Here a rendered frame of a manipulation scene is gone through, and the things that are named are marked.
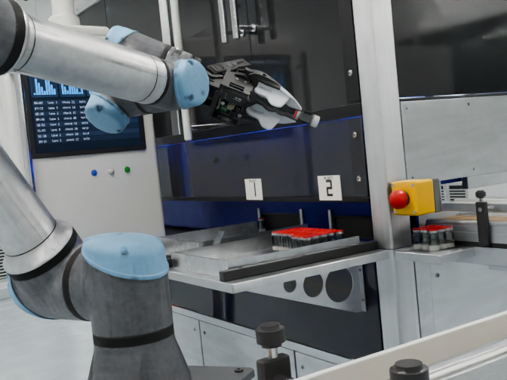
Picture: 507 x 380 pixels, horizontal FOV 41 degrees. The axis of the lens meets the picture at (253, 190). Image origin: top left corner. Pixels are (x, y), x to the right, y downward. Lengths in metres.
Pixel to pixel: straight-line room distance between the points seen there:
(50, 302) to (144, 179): 1.31
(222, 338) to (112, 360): 1.29
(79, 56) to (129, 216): 1.40
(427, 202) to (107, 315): 0.76
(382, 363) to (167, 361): 0.52
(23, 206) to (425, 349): 0.64
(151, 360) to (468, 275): 0.95
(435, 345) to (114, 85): 0.62
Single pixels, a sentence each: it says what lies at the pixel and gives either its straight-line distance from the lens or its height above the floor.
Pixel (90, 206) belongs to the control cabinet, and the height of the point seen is 1.00.
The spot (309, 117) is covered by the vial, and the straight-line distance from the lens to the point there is 1.25.
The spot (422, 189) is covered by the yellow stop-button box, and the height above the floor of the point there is 1.01.
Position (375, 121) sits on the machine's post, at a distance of 1.52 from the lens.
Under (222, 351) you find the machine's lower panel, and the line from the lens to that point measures 2.26.
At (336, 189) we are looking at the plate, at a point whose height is 1.02.
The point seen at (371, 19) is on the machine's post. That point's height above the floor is 1.38.
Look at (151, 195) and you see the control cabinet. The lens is 2.34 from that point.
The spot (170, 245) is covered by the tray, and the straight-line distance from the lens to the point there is 1.85.
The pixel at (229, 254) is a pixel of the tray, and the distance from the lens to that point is 1.65.
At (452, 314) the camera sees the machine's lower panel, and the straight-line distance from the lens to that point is 1.68.
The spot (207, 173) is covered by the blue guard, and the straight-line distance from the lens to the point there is 2.15.
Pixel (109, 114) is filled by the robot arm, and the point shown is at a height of 1.21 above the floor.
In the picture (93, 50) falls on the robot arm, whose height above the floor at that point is 1.28.
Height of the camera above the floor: 1.12
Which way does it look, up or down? 3 degrees down
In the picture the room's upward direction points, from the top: 6 degrees counter-clockwise
